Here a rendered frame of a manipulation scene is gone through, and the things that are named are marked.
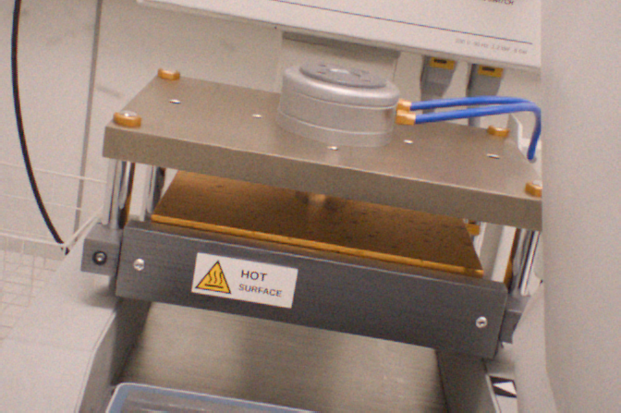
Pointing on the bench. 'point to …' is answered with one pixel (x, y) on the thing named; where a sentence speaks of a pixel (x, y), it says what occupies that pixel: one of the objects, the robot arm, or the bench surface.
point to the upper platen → (319, 223)
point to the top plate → (337, 142)
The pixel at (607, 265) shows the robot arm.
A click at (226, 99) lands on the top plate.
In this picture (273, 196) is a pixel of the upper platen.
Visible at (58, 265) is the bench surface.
